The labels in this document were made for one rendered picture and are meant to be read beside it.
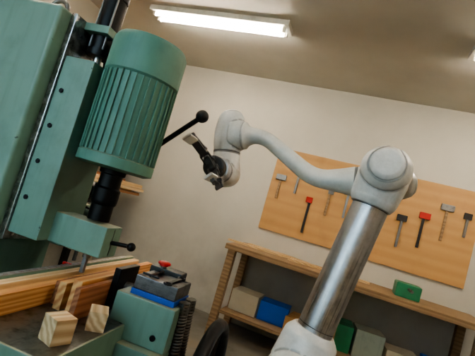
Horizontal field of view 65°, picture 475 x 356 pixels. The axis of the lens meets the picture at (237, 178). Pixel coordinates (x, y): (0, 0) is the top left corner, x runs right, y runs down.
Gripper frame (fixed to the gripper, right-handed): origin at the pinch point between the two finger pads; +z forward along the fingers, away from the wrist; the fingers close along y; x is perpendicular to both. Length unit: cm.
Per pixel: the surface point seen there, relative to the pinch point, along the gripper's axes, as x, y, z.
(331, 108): 99, 71, -299
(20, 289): -33, -19, 42
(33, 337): -29, -28, 48
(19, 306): -35, -21, 42
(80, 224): -25.7, -8.8, 27.5
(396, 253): 73, -90, -289
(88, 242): -25.7, -13.3, 27.5
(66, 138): -18.4, 9.0, 31.2
